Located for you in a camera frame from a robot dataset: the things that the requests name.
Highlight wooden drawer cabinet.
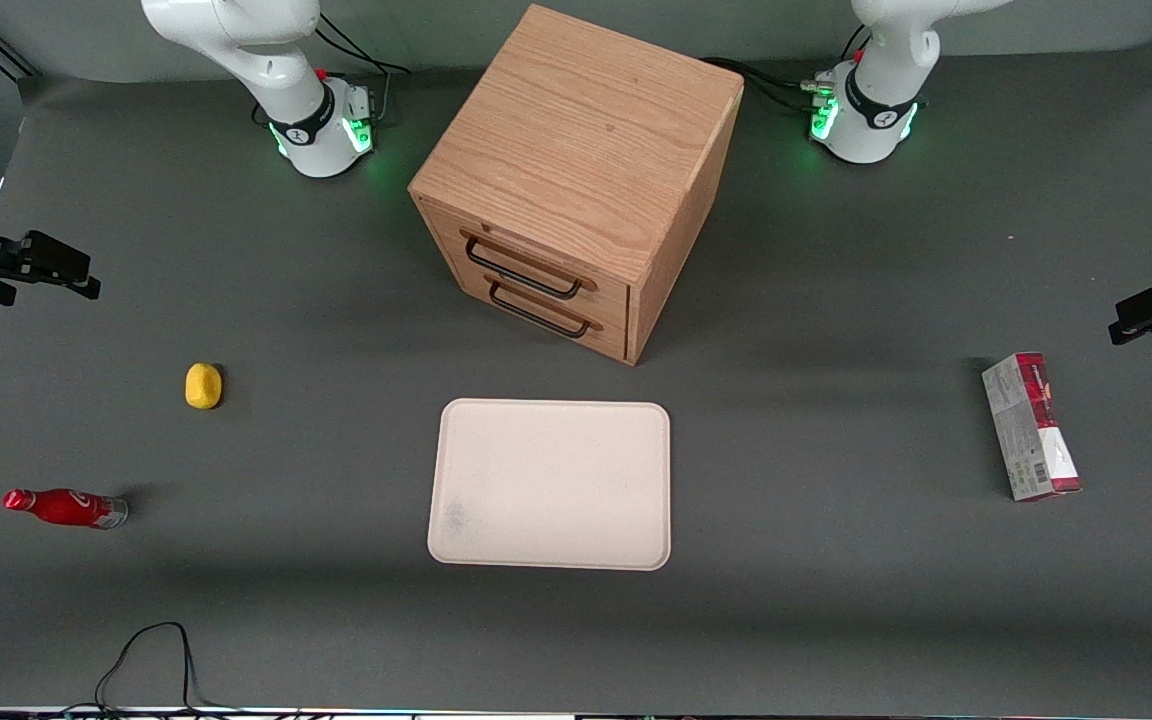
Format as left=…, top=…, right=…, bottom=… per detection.
left=408, top=3, right=745, bottom=367

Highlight wooden drawer front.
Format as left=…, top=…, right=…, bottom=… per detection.
left=448, top=268, right=629, bottom=361
left=424, top=205, right=632, bottom=313

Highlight black looped cable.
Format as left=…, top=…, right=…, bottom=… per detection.
left=94, top=621, right=237, bottom=717

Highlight black metal drawer handle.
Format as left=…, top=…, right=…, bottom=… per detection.
left=488, top=281, right=592, bottom=339
left=464, top=236, right=584, bottom=300

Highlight black left arm base cables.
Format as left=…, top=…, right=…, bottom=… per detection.
left=700, top=56, right=837, bottom=113

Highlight red and grey carton box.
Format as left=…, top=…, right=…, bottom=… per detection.
left=981, top=351, right=1083, bottom=502

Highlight black arm base cables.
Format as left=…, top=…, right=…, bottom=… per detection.
left=314, top=12, right=413, bottom=126
left=700, top=56, right=837, bottom=113

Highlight red coke bottle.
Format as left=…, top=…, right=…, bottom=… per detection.
left=2, top=487, right=129, bottom=530

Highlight yellow lemon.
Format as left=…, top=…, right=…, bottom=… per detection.
left=184, top=363, right=224, bottom=411

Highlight black right arm base cables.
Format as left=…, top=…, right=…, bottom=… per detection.
left=314, top=12, right=413, bottom=126

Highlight cream plastic tray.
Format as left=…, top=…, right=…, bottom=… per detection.
left=427, top=398, right=673, bottom=572

